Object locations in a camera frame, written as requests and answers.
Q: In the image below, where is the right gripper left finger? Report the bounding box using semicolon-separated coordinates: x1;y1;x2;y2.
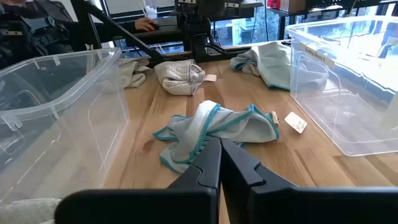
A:
54;138;223;224

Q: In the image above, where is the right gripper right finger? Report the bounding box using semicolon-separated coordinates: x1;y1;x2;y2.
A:
220;138;398;224

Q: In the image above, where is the light blue teal-edged towel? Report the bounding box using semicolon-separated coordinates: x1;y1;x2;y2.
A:
152;100;280;174
229;41;330;91

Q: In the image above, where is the grey waffle microfiber towel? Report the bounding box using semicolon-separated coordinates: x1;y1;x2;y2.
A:
154;58;218;96
102;57;153;90

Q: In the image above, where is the small wooden block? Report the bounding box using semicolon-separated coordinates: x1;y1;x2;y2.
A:
284;111;308;134

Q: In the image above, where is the clear plastic bin white label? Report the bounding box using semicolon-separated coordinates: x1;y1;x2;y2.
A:
284;15;398;157

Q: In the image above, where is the computer desk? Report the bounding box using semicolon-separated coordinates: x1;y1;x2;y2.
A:
113;24;187;46

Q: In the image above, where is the person's hand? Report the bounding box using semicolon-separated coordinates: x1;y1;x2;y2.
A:
134;17;158;32

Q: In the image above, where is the cardboard box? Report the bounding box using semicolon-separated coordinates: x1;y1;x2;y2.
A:
281;0;307;12

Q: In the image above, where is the translucent white plastic object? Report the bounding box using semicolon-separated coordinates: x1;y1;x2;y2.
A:
142;0;159;20

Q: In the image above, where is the whiteboard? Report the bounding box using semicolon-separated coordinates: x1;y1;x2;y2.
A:
104;0;177;16

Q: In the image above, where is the person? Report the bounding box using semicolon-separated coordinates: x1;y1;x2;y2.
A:
0;0;158;71

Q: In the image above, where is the black metal frame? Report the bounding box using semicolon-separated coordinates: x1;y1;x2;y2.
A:
70;0;290;68

